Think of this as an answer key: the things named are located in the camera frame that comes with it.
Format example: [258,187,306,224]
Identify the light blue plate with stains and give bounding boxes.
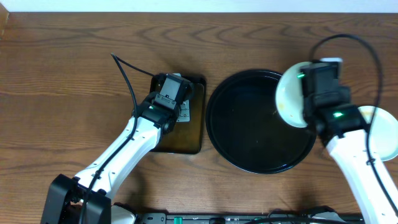
[275,62,310,128]

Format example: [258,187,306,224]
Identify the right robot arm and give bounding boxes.
[302,87,397,223]

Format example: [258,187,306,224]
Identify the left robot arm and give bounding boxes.
[41,100,190,223]

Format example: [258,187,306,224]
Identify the black rectangular tray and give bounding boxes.
[152,73,206,154]

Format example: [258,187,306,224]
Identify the round black tray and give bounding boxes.
[205,69,316,174]

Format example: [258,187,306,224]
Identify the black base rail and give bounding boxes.
[135,210,364,224]

